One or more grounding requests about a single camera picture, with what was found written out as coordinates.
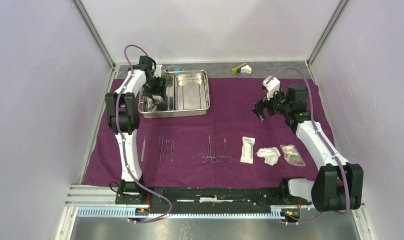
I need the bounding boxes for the steel surgical scissors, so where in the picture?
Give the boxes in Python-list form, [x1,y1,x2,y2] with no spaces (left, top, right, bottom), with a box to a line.
[149,95,162,108]

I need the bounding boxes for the white suture packet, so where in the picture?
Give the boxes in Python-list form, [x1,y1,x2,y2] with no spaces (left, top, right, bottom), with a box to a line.
[240,136,255,164]

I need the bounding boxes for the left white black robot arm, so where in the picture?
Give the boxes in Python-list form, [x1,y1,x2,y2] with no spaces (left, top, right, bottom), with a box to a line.
[105,55,167,204]

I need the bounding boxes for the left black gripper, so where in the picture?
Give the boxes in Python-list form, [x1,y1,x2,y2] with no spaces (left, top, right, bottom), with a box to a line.
[143,75,168,100]

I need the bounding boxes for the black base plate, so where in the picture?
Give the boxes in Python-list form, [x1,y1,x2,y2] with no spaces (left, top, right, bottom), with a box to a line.
[109,182,312,206]

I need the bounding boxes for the clear bag of supplies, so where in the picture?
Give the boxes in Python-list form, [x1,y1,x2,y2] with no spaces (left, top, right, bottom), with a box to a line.
[280,144,306,167]

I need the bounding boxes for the steel surgical tray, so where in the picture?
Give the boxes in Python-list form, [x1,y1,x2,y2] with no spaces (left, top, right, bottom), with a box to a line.
[138,69,210,119]

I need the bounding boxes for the blue toothed cable rail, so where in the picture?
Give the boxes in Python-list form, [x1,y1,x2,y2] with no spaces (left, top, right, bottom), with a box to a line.
[77,206,285,220]

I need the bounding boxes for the steel scalpel handle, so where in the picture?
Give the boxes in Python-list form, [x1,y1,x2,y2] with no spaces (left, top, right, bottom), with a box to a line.
[140,136,146,162]

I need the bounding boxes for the green white toy block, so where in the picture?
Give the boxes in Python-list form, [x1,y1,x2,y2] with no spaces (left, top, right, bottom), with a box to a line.
[231,63,252,75]

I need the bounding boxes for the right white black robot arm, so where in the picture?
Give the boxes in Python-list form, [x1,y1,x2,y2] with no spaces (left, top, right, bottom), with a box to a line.
[252,78,364,212]

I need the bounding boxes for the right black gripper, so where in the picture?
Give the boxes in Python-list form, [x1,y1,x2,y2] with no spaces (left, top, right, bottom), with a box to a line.
[252,87,292,121]

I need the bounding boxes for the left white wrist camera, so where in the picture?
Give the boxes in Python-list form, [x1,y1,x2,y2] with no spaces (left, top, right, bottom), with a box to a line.
[153,64,163,78]

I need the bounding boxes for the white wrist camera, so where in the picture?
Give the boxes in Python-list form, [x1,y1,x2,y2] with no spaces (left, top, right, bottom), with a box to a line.
[261,76,281,100]
[153,64,163,78]

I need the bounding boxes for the white gauze wad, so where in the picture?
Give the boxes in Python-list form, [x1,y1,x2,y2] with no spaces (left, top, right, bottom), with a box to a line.
[256,147,281,166]

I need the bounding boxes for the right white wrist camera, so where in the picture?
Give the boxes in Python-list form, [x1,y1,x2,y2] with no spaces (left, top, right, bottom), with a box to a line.
[261,76,281,100]

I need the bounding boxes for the steel forceps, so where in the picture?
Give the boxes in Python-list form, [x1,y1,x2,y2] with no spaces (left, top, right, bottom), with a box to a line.
[165,139,169,161]
[159,136,164,161]

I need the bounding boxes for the purple cloth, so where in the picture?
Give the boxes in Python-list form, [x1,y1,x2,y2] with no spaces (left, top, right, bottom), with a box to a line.
[81,77,357,190]

